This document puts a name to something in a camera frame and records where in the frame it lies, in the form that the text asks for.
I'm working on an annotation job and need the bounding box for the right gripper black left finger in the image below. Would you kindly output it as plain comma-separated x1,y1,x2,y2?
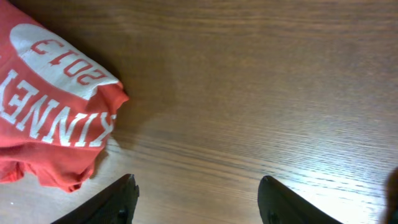
52,174,139,224

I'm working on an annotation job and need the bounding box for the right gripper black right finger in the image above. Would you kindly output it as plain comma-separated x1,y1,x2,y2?
257,175,341,224

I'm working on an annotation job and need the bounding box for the red printed t-shirt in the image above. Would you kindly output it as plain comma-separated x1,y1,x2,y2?
1,1,128,192

